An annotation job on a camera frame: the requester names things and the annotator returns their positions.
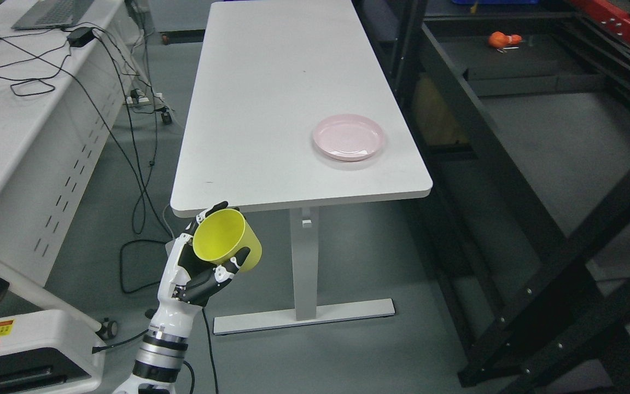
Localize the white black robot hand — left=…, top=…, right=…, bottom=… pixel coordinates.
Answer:
left=148, top=201, right=250, bottom=338

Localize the yellow plastic cup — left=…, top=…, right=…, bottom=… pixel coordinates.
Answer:
left=192, top=208, right=263, bottom=271

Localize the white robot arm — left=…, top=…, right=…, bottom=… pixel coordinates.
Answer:
left=113, top=330, right=188, bottom=393

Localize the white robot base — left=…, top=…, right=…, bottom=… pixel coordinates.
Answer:
left=0, top=241, right=119, bottom=394

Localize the dark metal shelf rack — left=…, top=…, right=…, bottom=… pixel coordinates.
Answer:
left=353, top=1, right=630, bottom=393

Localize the orange toy on shelf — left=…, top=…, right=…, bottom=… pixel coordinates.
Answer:
left=487, top=31, right=523, bottom=49

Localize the pink plastic plate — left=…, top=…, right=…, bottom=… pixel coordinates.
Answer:
left=312, top=114, right=387, bottom=162

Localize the white rectangular table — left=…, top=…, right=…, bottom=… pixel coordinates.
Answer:
left=170, top=1, right=433, bottom=335

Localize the white side desk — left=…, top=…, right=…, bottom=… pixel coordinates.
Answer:
left=0, top=1, right=139, bottom=285

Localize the black power adapter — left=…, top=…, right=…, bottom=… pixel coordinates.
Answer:
left=67, top=26, right=96, bottom=48

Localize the grey laptop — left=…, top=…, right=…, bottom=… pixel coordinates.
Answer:
left=11, top=1, right=94, bottom=31

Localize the black power cable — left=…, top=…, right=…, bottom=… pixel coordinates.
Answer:
left=0, top=22, right=220, bottom=394

